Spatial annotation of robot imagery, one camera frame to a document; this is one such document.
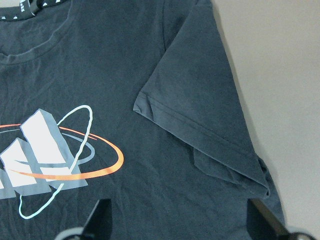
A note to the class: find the black printed t-shirt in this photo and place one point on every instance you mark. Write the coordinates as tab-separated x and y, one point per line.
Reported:
128	100

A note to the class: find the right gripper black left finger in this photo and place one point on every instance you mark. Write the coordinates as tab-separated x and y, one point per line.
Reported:
99	223

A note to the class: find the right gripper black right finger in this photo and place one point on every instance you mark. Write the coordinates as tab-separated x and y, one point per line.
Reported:
261	223

